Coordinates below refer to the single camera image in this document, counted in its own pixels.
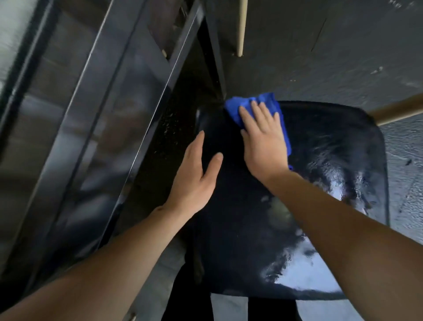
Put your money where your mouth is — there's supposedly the blue microfibre cloth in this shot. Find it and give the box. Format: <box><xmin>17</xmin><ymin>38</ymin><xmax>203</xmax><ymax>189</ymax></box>
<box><xmin>225</xmin><ymin>93</ymin><xmax>293</xmax><ymax>171</ymax></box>

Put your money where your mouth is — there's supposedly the person's right forearm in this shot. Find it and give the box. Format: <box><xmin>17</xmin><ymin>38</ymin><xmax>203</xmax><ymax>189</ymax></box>
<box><xmin>264</xmin><ymin>170</ymin><xmax>423</xmax><ymax>321</ymax></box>

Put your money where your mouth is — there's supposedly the black glossy chair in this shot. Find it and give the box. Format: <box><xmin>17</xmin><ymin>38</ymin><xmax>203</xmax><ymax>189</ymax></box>
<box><xmin>193</xmin><ymin>100</ymin><xmax>391</xmax><ymax>301</ymax></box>

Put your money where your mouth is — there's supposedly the beige wooden furniture leg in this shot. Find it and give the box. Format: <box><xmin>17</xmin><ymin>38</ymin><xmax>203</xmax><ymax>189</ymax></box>
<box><xmin>236</xmin><ymin>0</ymin><xmax>249</xmax><ymax>57</ymax></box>
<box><xmin>368</xmin><ymin>93</ymin><xmax>423</xmax><ymax>126</ymax></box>

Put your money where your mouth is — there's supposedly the person's left hand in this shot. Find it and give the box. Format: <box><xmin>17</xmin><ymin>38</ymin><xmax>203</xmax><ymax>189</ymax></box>
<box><xmin>160</xmin><ymin>131</ymin><xmax>224</xmax><ymax>221</ymax></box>

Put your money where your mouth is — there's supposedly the person's right hand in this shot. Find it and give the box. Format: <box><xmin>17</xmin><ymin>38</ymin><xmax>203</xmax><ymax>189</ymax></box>
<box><xmin>239</xmin><ymin>101</ymin><xmax>290</xmax><ymax>186</ymax></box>

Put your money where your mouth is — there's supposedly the person's left forearm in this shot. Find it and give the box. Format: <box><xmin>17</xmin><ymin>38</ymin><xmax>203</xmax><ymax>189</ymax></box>
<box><xmin>0</xmin><ymin>207</ymin><xmax>190</xmax><ymax>321</ymax></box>

